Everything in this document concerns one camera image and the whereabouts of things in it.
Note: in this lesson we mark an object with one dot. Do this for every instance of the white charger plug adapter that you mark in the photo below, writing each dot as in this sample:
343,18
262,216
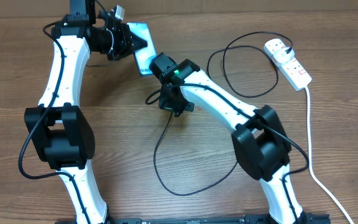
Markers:
283,55

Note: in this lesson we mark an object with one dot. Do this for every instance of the blue Galaxy smartphone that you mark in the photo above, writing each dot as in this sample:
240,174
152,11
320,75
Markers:
145,55

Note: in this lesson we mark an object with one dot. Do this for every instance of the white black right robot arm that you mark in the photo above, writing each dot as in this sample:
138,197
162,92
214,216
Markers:
260,143

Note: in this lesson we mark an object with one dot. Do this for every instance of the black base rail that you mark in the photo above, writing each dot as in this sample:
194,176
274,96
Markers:
307,218

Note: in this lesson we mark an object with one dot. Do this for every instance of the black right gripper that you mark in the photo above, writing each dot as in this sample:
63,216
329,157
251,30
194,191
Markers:
166,105

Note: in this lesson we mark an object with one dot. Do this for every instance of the white power strip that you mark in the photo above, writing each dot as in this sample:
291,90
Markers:
293,71

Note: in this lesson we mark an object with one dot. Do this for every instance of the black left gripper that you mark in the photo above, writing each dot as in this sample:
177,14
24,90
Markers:
125,48

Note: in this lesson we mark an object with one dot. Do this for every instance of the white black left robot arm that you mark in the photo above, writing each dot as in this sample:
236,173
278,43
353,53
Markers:
60,141

